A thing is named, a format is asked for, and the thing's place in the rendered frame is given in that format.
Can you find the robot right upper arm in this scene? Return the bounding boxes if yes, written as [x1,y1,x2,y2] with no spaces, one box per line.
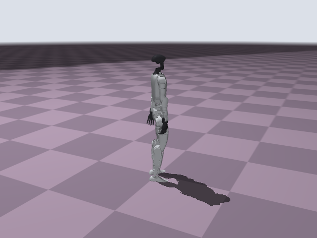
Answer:
[157,76,166,103]

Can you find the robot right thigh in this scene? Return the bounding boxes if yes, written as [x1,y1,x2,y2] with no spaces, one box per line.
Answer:
[153,115,168,153]

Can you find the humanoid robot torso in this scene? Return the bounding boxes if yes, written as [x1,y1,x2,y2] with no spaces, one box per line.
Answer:
[151,72,167,120]

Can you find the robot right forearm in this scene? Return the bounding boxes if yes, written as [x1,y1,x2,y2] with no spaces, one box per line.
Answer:
[160,97,168,122]

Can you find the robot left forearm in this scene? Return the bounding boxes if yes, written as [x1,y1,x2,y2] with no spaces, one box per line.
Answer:
[151,94,156,112]

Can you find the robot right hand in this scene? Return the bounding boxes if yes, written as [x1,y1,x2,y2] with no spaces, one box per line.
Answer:
[159,118,168,134]

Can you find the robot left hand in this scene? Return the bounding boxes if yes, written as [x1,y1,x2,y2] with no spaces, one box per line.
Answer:
[147,110,154,125]

